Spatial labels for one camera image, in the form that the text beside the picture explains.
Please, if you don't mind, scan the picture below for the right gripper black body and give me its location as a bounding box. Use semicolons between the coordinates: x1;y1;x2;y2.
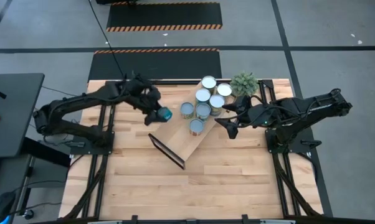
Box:
237;99;270;129

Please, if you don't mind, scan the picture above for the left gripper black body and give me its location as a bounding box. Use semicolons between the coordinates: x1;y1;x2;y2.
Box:
128;73;156;113

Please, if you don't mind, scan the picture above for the short teal tuna can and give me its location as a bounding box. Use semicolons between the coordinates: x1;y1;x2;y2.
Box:
157;106;173;123

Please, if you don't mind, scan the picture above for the diced tomatoes tin can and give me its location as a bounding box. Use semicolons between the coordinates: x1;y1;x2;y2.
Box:
209;94;225;118

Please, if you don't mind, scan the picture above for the silver topped tin can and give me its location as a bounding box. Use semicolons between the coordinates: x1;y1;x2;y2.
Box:
179;102;196;120

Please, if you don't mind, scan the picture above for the blue peas tin can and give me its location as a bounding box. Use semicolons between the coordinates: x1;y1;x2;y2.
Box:
195;103;212;122

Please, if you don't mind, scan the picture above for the mixed vegetables tin can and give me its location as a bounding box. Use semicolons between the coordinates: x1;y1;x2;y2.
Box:
189;118;205;137

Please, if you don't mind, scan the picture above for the green yellow label tin can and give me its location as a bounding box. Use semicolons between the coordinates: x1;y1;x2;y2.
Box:
201;75;217;94

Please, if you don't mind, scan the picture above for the green rimmed tin can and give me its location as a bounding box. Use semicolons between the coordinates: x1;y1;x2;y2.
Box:
194;88;212;105

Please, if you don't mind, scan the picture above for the green potted plant white pot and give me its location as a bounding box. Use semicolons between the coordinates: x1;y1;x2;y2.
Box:
229;72;259;98

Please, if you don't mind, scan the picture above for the black hazard-striped floor mat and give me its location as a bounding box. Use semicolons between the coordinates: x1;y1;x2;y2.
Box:
105;1;224;33
87;48;223;82

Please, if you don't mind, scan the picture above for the black desk crossbar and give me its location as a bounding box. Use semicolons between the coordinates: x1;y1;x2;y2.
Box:
21;136;72;169

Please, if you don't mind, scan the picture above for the black desk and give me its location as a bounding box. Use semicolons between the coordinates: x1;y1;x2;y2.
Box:
0;73;45;159

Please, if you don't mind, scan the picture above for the black computer mouse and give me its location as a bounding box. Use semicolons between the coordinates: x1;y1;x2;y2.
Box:
0;191;16;220

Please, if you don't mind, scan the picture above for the black aluminium rig frame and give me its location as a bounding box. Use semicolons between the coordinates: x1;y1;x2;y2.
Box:
61;79;325;224

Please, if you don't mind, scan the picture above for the wooden shelf black metal frame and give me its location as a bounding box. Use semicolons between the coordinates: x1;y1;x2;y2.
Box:
148;78;237;170

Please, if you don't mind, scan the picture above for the black floor cable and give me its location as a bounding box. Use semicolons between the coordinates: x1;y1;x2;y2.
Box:
87;0;128;78

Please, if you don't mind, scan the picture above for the thin grey floor cable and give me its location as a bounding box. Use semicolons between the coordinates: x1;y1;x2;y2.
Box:
41;86;75;95

